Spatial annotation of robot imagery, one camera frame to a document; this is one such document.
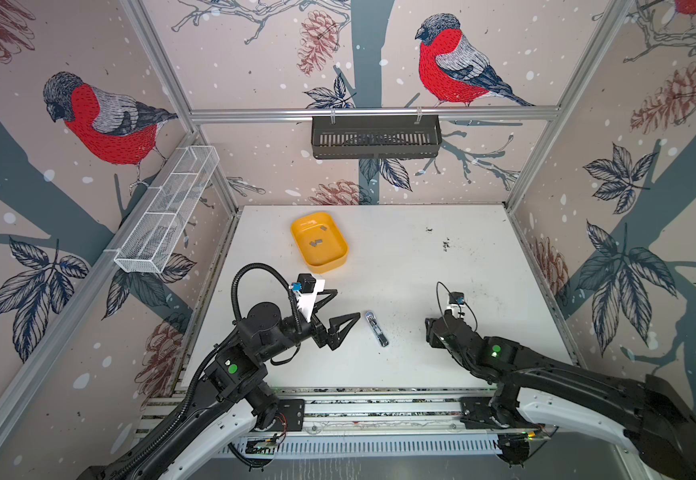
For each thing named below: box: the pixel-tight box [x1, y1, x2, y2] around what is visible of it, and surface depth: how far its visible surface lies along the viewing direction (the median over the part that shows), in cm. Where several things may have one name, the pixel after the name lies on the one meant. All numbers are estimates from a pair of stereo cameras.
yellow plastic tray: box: [290, 212, 349, 274], surface depth 112 cm
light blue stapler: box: [365, 310, 389, 347], surface depth 89 cm
